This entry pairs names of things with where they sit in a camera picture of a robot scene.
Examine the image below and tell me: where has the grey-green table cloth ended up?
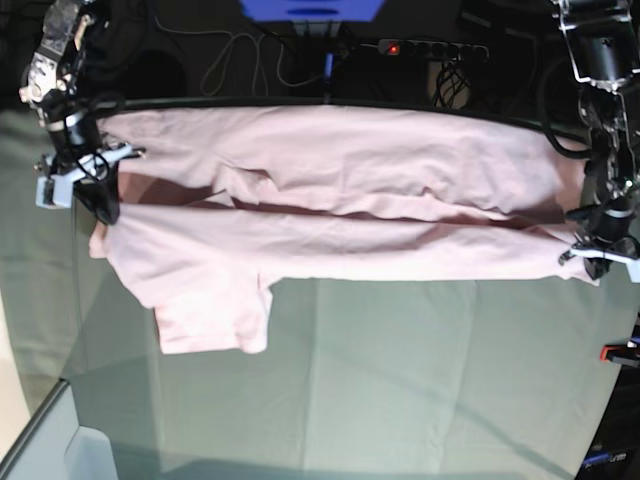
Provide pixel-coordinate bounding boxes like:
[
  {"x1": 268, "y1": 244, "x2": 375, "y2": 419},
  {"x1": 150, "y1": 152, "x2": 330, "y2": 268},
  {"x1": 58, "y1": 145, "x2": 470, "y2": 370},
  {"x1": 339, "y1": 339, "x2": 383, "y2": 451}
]
[{"x1": 1, "y1": 110, "x2": 639, "y2": 479}]

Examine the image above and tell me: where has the red black right clamp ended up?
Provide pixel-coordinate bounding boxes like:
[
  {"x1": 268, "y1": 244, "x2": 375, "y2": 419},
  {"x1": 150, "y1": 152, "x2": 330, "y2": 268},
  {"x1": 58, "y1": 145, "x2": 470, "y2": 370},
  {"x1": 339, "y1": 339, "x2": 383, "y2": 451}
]
[{"x1": 600, "y1": 337, "x2": 640, "y2": 368}]

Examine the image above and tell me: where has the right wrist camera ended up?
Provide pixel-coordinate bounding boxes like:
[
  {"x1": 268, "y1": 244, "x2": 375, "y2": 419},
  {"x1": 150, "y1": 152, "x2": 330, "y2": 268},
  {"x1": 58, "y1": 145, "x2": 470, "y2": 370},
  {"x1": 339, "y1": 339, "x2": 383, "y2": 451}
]
[{"x1": 35, "y1": 175, "x2": 74, "y2": 210}]

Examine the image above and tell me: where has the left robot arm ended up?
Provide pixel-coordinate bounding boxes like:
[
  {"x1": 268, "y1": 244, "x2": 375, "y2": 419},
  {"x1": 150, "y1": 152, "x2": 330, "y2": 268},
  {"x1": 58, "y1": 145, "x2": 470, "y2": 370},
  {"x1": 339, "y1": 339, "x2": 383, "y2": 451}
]
[{"x1": 537, "y1": 1, "x2": 639, "y2": 283}]

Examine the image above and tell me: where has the pink t-shirt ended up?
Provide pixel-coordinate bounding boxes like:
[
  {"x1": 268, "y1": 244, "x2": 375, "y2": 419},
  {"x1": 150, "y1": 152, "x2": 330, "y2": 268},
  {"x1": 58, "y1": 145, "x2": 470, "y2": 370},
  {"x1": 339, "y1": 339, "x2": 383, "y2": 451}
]
[{"x1": 89, "y1": 106, "x2": 588, "y2": 354}]

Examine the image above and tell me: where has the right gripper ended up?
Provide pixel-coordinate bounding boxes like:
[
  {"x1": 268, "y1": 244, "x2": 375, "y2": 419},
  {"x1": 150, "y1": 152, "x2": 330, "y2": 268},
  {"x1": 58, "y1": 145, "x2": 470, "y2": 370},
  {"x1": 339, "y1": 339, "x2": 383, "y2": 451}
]
[{"x1": 37, "y1": 125, "x2": 147, "y2": 225}]

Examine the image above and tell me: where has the white plastic bin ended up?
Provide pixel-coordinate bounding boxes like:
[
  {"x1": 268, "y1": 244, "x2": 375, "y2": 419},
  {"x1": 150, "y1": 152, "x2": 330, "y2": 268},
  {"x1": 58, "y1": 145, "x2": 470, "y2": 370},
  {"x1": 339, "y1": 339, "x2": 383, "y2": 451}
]
[{"x1": 1, "y1": 380, "x2": 118, "y2": 480}]

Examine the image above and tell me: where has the white cable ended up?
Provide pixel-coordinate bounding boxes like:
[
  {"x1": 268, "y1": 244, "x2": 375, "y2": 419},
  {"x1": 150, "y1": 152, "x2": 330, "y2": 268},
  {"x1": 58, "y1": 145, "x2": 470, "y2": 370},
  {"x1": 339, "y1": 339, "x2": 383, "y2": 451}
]
[{"x1": 144, "y1": 0, "x2": 331, "y2": 97}]

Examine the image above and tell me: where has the white power strip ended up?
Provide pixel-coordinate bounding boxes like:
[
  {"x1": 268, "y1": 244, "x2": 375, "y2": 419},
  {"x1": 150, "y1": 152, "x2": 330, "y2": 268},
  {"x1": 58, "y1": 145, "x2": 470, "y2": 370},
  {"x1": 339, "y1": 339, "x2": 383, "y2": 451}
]
[{"x1": 376, "y1": 39, "x2": 490, "y2": 63}]

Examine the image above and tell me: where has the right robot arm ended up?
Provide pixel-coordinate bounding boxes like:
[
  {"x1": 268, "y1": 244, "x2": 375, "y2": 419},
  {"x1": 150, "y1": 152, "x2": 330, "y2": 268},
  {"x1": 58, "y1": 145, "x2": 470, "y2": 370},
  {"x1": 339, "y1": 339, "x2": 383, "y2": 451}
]
[{"x1": 19, "y1": 1, "x2": 145, "y2": 225}]

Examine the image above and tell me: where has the black cable bundle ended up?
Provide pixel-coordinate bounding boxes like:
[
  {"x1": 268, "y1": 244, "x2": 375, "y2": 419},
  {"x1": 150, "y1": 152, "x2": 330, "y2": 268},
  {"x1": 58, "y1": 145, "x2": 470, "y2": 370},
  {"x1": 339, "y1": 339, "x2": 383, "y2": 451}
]
[{"x1": 429, "y1": 61, "x2": 473, "y2": 109}]

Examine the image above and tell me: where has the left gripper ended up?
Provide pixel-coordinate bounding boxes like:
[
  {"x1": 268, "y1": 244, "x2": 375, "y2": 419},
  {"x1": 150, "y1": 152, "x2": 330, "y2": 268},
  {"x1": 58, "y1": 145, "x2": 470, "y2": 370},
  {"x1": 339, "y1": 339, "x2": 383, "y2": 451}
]
[{"x1": 558, "y1": 197, "x2": 639, "y2": 281}]

